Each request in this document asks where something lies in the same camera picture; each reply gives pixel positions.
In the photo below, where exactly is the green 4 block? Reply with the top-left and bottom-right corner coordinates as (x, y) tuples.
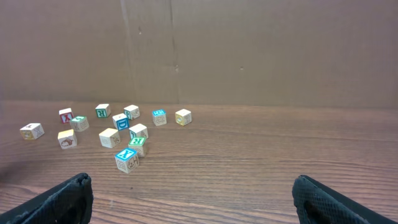
(70, 116), (90, 132)

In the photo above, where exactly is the wooden block blue D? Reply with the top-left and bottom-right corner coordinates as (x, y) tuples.
(112, 113), (129, 131)

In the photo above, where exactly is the wooden block yellow side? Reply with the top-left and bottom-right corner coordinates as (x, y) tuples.
(175, 109), (192, 126)

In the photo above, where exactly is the blue H block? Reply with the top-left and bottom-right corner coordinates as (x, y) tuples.
(152, 109), (167, 126)

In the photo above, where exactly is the blue X block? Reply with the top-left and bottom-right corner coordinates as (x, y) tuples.
(115, 148), (139, 174)

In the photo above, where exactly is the wooden block animal picture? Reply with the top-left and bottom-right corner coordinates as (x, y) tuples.
(20, 123), (45, 140)

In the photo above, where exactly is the wooden block green E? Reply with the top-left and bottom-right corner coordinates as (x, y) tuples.
(95, 103), (111, 118)

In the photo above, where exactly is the wooden block teal side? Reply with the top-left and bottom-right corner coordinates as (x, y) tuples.
(124, 105), (140, 120)

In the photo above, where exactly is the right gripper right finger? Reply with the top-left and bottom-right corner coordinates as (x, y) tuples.
(292, 175), (397, 224)

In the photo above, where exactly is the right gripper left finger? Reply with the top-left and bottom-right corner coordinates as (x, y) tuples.
(1, 173), (93, 224)

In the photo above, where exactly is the wooden block green side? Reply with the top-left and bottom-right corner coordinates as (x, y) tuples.
(129, 124), (149, 139)

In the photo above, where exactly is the green R block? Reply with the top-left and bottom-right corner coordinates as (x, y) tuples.
(128, 137), (147, 157)

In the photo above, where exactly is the yellow top tilted block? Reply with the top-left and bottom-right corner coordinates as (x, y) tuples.
(58, 129), (77, 149)

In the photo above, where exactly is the wooden block red side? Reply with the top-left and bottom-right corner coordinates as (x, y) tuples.
(59, 108), (74, 123)

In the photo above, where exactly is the cardboard backdrop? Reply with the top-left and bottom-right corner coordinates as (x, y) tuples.
(1, 1), (397, 109)

